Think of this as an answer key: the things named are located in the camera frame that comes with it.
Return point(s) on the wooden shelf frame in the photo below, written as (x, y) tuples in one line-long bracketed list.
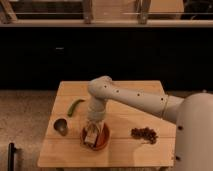
[(106, 13)]

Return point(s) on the green chili pepper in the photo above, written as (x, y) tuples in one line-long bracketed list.
[(73, 106)]

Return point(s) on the black bar handle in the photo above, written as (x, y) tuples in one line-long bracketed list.
[(11, 153)]

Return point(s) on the small metal cup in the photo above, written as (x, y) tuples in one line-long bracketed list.
[(60, 125)]

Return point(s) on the white eraser block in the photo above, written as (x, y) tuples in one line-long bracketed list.
[(90, 139)]

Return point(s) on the red bowl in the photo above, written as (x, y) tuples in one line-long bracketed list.
[(101, 141)]

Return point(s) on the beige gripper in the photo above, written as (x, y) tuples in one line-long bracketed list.
[(94, 128)]

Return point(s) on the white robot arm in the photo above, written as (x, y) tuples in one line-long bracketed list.
[(193, 117)]

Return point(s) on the wooden table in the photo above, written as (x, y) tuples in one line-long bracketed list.
[(121, 151)]

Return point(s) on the dark dried fruit cluster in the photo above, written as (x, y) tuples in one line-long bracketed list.
[(145, 133)]

